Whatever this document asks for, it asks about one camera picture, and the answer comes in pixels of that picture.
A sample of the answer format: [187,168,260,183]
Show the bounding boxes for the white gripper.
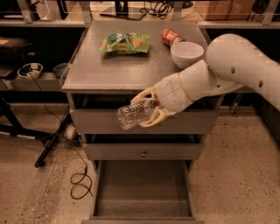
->
[130,73,193,128]

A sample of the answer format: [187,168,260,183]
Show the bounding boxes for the clear plastic water bottle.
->
[116,100,159,130]

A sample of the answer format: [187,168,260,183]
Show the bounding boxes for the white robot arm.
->
[131,34,280,127]

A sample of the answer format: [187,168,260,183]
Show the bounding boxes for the top drawer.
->
[70,94,220,134]

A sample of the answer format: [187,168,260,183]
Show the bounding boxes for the drawer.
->
[81,160,205,224]
[83,134,204,160]
[70,94,220,134]

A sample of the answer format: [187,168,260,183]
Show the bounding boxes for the grey drawer cabinet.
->
[59,19,235,224]

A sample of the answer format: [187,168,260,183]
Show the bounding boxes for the middle drawer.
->
[83,134,204,160]

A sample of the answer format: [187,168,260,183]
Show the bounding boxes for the bottom drawer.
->
[81,160,205,224]

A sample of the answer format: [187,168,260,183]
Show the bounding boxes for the red soda can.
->
[161,29,184,46]

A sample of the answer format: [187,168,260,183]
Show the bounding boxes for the green chip bag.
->
[99,32,150,54]

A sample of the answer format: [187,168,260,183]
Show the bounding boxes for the monitor stand base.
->
[100,0,145,21]

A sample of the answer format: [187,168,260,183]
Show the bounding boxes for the dark bowl on shelf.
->
[52,63,68,78]

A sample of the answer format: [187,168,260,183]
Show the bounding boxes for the cardboard box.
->
[194,0,255,21]

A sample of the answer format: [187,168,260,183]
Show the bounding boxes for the black stand legs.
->
[0,97,71,168]

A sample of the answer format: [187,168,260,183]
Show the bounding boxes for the white bowl on shelf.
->
[17,62,43,80]

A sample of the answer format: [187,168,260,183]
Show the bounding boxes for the black cables on desk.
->
[139,0,176,20]

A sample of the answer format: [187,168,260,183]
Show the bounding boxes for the black cable on floor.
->
[28,73,95,200]

